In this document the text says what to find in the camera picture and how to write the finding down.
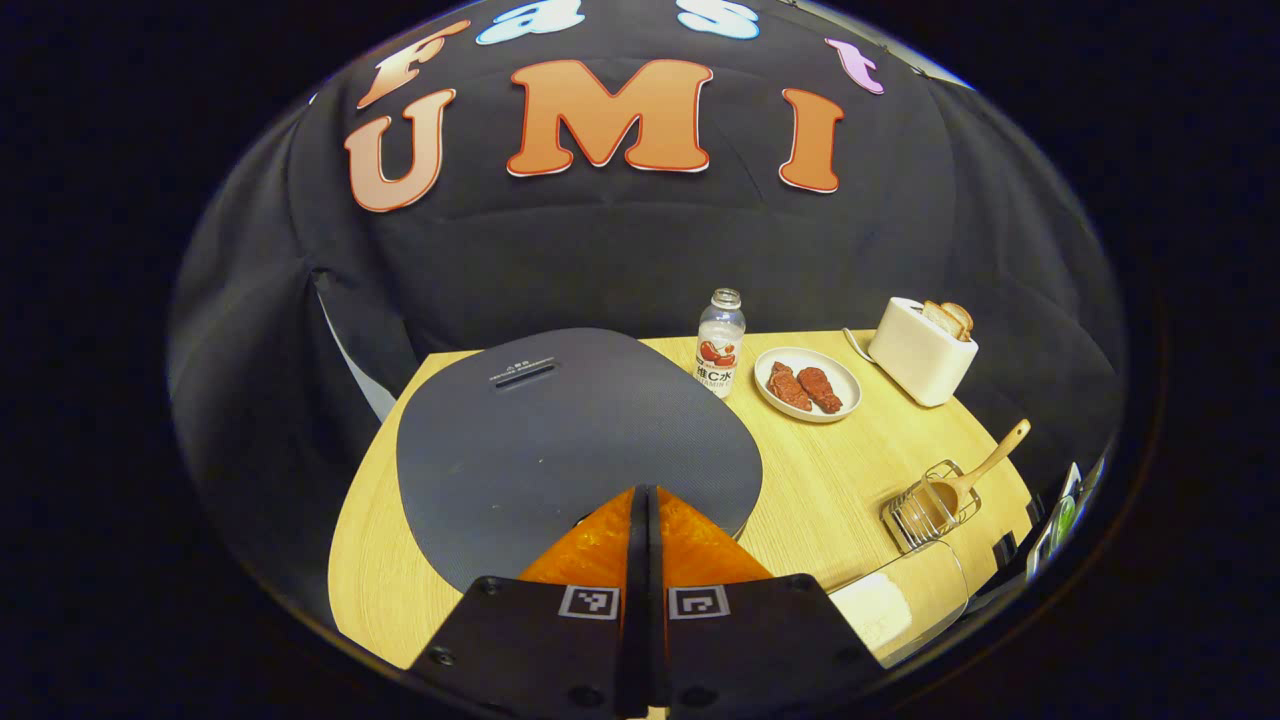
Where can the grey and beige rice cooker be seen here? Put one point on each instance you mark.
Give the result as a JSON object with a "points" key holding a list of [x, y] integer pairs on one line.
{"points": [[560, 450]]}

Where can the white rice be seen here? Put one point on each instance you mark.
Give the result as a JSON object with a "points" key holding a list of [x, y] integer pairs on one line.
{"points": [[870, 610]]}

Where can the toast slice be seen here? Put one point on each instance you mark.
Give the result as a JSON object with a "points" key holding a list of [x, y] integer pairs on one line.
{"points": [[962, 315], [940, 318]]}

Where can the white and green object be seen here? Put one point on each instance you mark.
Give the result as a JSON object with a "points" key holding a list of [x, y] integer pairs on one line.
{"points": [[1062, 520]]}

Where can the clear drink bottle red label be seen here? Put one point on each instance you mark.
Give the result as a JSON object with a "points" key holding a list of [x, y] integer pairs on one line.
{"points": [[720, 340]]}

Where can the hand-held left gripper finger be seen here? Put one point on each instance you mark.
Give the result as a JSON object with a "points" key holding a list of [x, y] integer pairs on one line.
{"points": [[637, 640], [657, 640]]}

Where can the black backdrop cloth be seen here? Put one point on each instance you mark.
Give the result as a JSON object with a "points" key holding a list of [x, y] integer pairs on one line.
{"points": [[600, 250]]}

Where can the brown meat piece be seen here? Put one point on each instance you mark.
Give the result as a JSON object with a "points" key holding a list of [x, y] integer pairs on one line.
{"points": [[822, 390], [788, 388]]}

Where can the wooden spoon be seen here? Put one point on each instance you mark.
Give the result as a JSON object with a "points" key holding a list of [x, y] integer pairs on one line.
{"points": [[995, 458]]}

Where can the black table edge clamp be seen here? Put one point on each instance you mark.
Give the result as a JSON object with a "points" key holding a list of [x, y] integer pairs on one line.
{"points": [[1004, 552]]}

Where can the white toaster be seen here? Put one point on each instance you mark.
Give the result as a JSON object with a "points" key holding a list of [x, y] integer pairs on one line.
{"points": [[915, 355]]}

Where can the white plate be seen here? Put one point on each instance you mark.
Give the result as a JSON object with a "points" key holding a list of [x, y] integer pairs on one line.
{"points": [[790, 355]]}

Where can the clear rice container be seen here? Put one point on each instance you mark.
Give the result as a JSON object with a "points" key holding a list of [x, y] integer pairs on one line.
{"points": [[940, 590]]}

